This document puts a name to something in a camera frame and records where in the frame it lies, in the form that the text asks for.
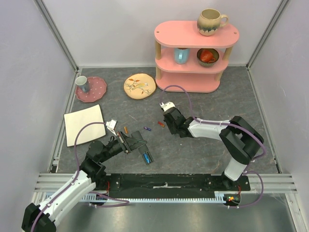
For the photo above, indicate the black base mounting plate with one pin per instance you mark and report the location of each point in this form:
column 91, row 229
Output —
column 168, row 185

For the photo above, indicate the pink dotted plate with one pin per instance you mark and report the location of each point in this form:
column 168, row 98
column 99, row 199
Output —
column 98, row 88

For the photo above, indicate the blue battery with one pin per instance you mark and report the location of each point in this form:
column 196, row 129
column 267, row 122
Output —
column 147, row 158

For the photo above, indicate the grey blue cup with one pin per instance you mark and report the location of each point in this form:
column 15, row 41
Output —
column 82, row 83

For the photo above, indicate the light blue mug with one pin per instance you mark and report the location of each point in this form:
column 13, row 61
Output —
column 181, row 55

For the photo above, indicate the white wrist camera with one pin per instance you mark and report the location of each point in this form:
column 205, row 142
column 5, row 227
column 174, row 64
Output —
column 111, row 126
column 167, row 106

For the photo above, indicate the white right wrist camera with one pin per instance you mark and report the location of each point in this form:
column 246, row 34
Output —
column 167, row 106

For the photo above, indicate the cream bird plate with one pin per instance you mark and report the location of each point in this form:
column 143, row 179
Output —
column 139, row 86

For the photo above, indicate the dark patterned bowl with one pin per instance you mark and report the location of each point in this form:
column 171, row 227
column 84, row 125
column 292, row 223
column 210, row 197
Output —
column 206, row 64

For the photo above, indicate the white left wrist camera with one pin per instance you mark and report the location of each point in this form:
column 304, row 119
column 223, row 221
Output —
column 111, row 126

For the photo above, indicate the white slotted cable duct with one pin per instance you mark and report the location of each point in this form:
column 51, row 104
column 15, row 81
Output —
column 216, row 198

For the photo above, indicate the white square plate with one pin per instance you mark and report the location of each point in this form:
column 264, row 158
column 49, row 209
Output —
column 75, row 121

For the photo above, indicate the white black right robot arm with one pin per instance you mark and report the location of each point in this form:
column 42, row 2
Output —
column 241, row 140

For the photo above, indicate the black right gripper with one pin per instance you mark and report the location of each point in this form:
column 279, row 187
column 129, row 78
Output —
column 170, row 120

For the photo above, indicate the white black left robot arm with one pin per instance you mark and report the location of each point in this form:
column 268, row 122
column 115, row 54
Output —
column 46, row 216

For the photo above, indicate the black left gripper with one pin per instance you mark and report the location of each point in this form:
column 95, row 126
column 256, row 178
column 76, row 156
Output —
column 130, row 143

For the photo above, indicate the beige ceramic mug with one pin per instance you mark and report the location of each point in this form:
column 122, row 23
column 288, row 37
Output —
column 210, row 20

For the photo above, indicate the red orange battery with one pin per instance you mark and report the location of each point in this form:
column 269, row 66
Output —
column 161, row 124

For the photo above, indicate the orange cup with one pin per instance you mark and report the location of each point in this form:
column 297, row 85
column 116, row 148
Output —
column 206, row 56

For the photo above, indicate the pink three-tier shelf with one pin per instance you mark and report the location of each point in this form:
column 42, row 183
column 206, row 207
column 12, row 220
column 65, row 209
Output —
column 191, row 76

